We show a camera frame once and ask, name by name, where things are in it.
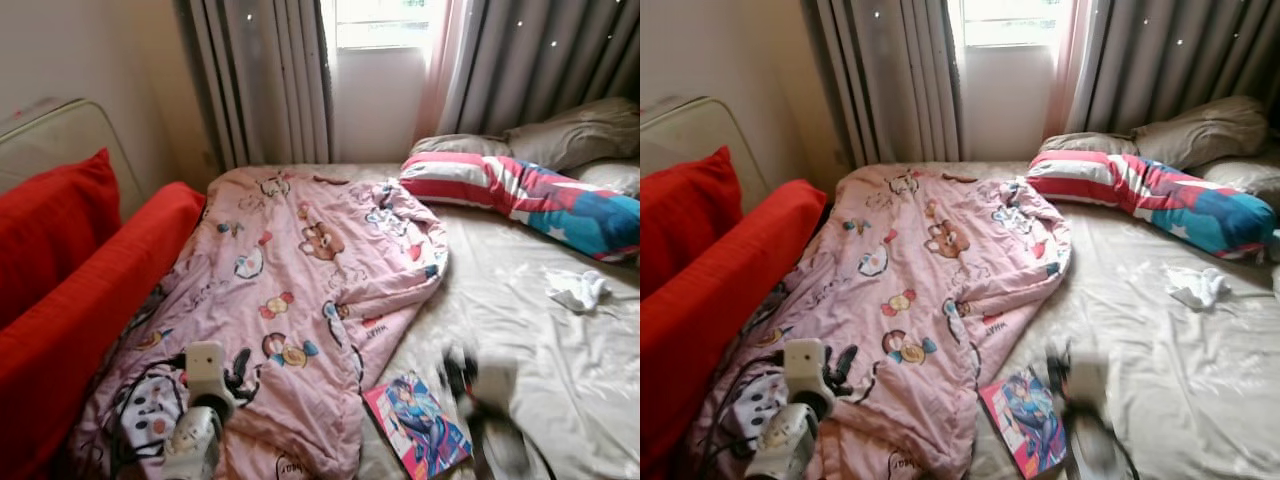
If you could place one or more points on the pink cartoon print quilt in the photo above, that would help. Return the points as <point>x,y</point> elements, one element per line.
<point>300,270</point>
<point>920,270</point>

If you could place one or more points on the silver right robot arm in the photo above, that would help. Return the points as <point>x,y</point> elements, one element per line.
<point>505,450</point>
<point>1100,450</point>

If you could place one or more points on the anime cover book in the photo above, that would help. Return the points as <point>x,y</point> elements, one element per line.
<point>1025,425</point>
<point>420,430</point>

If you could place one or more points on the beige floral bed sheet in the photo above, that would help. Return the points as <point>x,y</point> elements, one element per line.
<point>1190,380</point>
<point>560,380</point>

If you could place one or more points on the long red cushion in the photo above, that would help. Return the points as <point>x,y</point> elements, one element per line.
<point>90,330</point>
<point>720,320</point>

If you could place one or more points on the white crumpled cloth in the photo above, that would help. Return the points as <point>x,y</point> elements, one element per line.
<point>578,290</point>
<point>1198,288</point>

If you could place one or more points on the red white blue bolster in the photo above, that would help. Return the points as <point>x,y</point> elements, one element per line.
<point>480,180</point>
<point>1100,178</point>

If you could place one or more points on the square red cushion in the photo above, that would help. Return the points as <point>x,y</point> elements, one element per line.
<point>680,220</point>
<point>50,230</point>

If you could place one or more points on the flat beige pillow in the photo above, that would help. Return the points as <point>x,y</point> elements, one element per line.
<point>455,145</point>
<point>1085,144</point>

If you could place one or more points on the white quilted mattress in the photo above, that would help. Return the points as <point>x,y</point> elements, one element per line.
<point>70,135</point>
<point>700,140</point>

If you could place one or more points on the tan wrinkled pillow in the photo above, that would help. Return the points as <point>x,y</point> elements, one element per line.
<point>1200,132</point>
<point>580,135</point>

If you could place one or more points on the pink sheer curtain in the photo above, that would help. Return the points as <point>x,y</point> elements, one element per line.
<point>440,90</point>
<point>1070,90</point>

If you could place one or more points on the grey pleated curtain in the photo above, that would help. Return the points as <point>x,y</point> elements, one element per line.
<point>1170,60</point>
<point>260,80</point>
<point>540,60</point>
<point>890,80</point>

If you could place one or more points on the bright window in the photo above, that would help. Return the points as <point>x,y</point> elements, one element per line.
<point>385,20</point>
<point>1010,20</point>

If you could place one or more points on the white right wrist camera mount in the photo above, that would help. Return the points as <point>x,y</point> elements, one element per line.
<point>495,382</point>
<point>1088,378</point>

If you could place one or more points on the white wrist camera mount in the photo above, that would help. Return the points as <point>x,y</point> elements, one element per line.
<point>1088,378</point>
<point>495,382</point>
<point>805,362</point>
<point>207,368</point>

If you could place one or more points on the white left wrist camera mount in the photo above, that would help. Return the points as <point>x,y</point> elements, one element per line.
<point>805,362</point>
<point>207,368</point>

